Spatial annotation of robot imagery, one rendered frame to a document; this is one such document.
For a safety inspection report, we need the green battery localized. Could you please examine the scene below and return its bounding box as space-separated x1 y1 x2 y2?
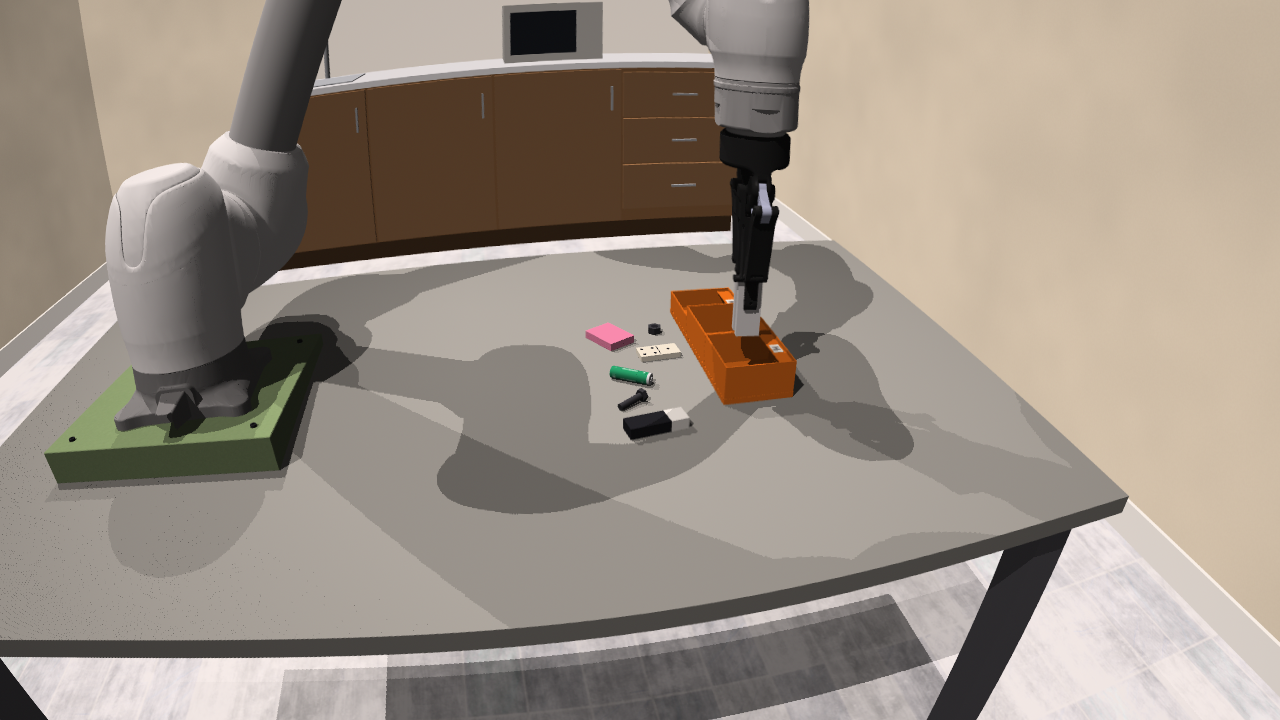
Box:
611 366 653 386

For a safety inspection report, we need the orange rack of bins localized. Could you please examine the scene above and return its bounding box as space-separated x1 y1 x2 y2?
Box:
669 288 797 405

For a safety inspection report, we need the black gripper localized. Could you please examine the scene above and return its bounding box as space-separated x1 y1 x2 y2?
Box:
721 128 791 336

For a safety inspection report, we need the pink rectangular block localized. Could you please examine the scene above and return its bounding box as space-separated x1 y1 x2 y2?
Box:
586 323 634 351

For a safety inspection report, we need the black bolt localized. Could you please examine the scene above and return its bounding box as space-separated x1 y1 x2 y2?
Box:
618 388 648 410

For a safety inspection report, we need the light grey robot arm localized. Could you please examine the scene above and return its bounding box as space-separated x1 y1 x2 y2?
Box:
105 0 809 433

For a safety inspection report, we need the black and white eraser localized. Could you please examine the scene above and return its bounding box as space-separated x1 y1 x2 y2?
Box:
623 407 690 439

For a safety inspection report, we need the white domino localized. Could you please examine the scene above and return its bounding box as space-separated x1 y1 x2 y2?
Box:
636 343 681 363

